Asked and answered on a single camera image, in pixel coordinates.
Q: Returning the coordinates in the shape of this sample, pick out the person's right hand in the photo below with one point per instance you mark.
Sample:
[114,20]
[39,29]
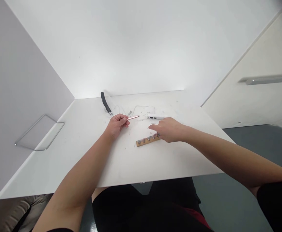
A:
[170,129]

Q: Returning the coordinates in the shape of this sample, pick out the person's left hand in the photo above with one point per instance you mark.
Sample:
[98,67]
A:
[116,125]

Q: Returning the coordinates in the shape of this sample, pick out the person's left fingers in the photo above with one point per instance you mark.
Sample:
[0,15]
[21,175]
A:
[124,119]

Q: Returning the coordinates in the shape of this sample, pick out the pink metal pen tool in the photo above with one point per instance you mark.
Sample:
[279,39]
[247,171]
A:
[133,117]

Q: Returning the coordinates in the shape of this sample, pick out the wooden strip with metal studs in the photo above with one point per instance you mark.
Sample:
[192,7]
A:
[147,141]

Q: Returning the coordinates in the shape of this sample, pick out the white electric tool body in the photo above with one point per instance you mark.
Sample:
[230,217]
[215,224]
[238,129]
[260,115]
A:
[156,117]

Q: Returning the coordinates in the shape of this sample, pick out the person's body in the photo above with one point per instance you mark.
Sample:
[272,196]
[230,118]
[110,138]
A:
[153,205]

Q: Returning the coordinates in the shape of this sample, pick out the white cabinet door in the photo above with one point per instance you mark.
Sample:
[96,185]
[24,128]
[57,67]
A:
[254,72]

